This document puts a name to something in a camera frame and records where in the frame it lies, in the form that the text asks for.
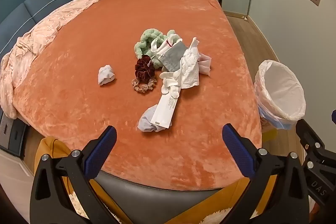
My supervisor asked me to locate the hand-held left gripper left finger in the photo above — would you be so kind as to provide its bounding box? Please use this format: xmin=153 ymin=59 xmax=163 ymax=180
xmin=30 ymin=125 xmax=132 ymax=224

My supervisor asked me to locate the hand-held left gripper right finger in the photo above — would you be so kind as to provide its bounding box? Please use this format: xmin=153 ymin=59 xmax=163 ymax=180
xmin=222 ymin=123 xmax=311 ymax=224

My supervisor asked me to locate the trash bin with white bag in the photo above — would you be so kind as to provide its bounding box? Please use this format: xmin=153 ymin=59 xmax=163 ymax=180
xmin=253 ymin=59 xmax=307 ymax=130

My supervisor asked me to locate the dark red velvet scrunchie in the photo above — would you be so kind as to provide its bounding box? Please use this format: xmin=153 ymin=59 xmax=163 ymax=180
xmin=135 ymin=54 xmax=157 ymax=82

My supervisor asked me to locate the grey drawstring pouch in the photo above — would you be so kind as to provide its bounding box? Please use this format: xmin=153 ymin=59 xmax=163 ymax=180
xmin=157 ymin=40 xmax=188 ymax=72

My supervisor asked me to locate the large crumpled white tissue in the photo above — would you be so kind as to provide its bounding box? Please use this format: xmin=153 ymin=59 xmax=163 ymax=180
xmin=137 ymin=105 xmax=173 ymax=133

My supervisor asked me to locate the beige satin scrunchie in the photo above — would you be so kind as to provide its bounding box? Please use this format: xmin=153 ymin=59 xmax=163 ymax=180
xmin=131 ymin=77 xmax=157 ymax=94

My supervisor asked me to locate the small crumpled white tissue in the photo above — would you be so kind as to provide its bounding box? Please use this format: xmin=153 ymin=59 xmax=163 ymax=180
xmin=98 ymin=65 xmax=116 ymax=87

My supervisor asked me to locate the white paper packet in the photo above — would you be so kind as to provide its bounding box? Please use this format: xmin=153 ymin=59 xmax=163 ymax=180
xmin=153 ymin=94 xmax=179 ymax=130

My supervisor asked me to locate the grey bed footboard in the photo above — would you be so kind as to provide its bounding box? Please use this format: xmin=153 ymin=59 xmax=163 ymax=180
xmin=93 ymin=170 xmax=252 ymax=224

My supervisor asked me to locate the pinkish white cloth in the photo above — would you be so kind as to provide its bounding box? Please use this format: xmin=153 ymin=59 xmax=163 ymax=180
xmin=198 ymin=53 xmax=212 ymax=77

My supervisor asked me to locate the white paper towel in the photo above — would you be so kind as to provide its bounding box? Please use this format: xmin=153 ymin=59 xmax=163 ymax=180
xmin=179 ymin=37 xmax=201 ymax=89

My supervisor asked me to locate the white sock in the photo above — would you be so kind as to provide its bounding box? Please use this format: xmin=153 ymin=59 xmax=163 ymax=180
xmin=160 ymin=70 xmax=182 ymax=99

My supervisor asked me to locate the grey bedside cabinet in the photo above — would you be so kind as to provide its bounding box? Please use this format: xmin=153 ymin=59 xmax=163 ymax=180
xmin=0 ymin=110 xmax=29 ymax=159

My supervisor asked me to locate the orange plush bed blanket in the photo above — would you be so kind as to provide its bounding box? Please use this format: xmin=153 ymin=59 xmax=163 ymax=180
xmin=13 ymin=0 xmax=263 ymax=191

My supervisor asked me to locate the green fluffy scrunchie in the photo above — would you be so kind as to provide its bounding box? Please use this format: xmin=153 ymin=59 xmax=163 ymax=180
xmin=134 ymin=28 xmax=181 ymax=67

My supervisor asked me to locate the pink floral quilt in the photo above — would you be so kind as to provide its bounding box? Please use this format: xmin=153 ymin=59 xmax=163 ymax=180
xmin=0 ymin=0 xmax=105 ymax=119

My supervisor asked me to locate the blue upholstered headboard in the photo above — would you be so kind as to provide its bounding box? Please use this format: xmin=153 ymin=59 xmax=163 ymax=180
xmin=0 ymin=0 xmax=80 ymax=56

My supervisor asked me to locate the white cloth with straps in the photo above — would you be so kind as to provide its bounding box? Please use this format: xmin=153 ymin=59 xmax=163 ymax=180
xmin=150 ymin=34 xmax=184 ymax=58

